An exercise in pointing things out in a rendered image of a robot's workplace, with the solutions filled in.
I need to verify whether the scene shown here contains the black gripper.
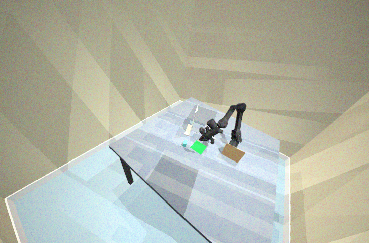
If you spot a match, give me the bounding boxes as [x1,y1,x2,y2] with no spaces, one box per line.
[199,127,215,144]

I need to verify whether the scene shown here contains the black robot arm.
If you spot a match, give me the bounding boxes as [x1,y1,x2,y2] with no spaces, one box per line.
[205,103,246,148]

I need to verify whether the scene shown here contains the green square mat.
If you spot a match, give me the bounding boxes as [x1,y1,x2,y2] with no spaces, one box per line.
[190,141,206,155]

